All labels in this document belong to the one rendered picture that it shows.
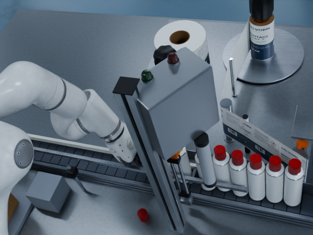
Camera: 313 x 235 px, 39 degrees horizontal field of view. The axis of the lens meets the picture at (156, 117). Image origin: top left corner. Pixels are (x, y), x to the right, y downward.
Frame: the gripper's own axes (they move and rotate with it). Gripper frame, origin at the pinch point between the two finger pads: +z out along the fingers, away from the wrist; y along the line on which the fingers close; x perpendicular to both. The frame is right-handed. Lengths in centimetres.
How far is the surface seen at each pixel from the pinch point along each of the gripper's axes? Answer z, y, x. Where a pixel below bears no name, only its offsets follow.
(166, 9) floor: 65, 190, 99
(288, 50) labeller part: 18, 63, -35
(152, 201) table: 12.4, -8.2, -0.9
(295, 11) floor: 98, 195, 7
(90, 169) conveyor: -0.6, -3.5, 20.4
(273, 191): 14.1, -2.8, -41.8
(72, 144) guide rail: -6.7, 3.1, 27.8
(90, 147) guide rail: -4.5, 3.3, 20.9
